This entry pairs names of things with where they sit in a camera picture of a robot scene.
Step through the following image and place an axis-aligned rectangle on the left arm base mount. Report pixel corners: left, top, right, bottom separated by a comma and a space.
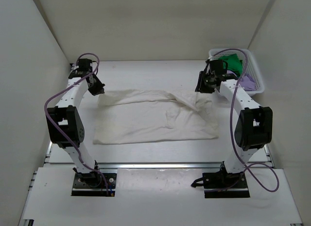
71, 172, 117, 197

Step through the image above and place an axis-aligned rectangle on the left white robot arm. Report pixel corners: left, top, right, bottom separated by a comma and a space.
44, 57, 105, 178

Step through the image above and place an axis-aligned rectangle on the cream white t-shirt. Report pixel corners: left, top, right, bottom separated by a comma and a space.
93, 89, 219, 145

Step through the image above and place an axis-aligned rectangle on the white plastic basket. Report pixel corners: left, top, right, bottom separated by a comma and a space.
208, 49, 264, 96

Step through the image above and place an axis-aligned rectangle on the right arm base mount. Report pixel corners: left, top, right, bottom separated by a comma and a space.
190, 163, 250, 199

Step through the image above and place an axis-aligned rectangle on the green t-shirt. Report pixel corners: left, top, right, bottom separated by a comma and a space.
218, 54, 243, 78

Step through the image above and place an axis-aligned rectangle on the purple t-shirt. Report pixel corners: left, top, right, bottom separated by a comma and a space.
226, 70, 256, 91

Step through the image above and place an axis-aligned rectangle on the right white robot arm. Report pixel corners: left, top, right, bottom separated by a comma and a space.
195, 59, 273, 174

